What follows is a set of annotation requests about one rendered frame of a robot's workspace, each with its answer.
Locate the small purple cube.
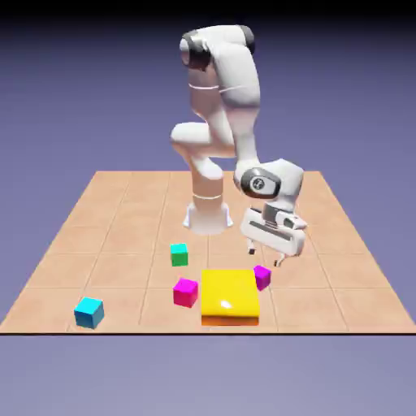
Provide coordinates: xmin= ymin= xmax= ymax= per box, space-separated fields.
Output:
xmin=253 ymin=264 xmax=272 ymax=292

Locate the small blue cube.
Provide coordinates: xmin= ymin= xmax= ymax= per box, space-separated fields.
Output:
xmin=73 ymin=296 xmax=106 ymax=330

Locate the small green cube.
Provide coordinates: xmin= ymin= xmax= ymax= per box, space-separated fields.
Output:
xmin=170 ymin=242 xmax=189 ymax=267

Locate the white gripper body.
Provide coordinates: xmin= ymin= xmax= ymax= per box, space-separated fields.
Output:
xmin=239 ymin=207 xmax=307 ymax=257

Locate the large yellow box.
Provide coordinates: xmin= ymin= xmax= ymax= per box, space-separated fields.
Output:
xmin=200 ymin=268 xmax=261 ymax=327

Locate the small pink cube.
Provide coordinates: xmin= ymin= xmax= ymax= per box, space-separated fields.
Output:
xmin=172 ymin=277 xmax=200 ymax=309

